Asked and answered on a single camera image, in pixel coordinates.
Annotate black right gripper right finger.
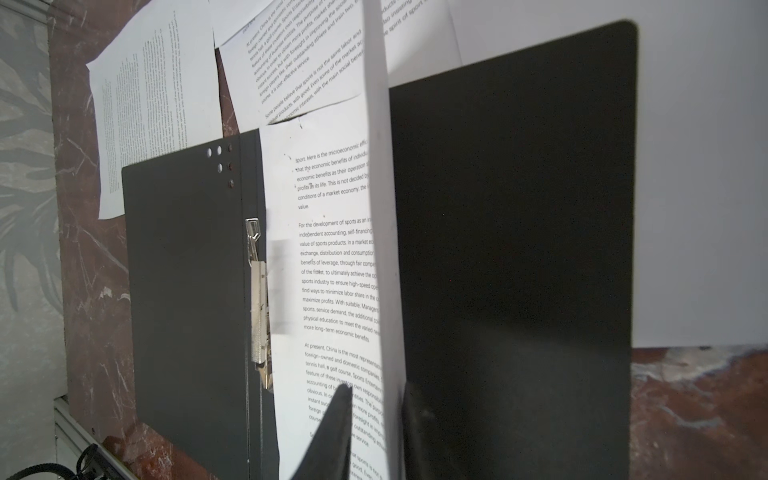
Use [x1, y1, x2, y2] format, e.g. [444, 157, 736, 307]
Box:
[401, 382, 466, 480]

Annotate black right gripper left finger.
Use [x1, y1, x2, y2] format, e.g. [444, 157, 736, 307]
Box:
[292, 384, 353, 480]

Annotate metal folder clip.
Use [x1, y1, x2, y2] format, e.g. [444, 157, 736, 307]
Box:
[245, 217, 272, 390]

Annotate printed paper sheet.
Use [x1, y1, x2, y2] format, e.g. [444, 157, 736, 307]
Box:
[260, 1, 403, 479]
[87, 1, 222, 219]
[450, 1, 767, 348]
[219, 1, 462, 131]

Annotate white black file folder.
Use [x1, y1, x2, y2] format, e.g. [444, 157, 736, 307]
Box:
[123, 20, 638, 479]

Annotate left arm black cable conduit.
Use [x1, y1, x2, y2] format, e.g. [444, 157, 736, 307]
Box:
[2, 443, 115, 480]

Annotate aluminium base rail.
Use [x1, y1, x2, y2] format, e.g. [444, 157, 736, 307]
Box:
[53, 396, 137, 480]

